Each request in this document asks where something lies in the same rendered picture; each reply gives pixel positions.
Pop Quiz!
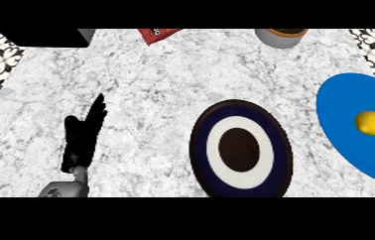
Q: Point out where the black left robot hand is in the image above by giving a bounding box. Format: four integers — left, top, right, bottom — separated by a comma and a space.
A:
60, 92, 109, 175

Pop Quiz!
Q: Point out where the navy and white ringed plate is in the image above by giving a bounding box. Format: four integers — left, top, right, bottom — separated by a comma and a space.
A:
188, 98, 293, 198

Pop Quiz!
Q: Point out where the blue plate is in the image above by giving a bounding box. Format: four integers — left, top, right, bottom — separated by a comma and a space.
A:
314, 72, 375, 180

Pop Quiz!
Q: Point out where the yellow lemon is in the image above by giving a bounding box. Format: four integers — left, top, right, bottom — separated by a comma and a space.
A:
352, 110, 375, 136

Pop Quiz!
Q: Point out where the black appliance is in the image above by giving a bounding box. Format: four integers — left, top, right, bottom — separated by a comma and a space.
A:
0, 28, 97, 49

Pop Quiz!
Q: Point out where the red packet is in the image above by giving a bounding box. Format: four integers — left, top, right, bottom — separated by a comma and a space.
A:
137, 28, 182, 47

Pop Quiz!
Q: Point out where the grey pot with orange rim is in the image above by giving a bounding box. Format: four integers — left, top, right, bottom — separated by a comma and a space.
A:
253, 28, 309, 50

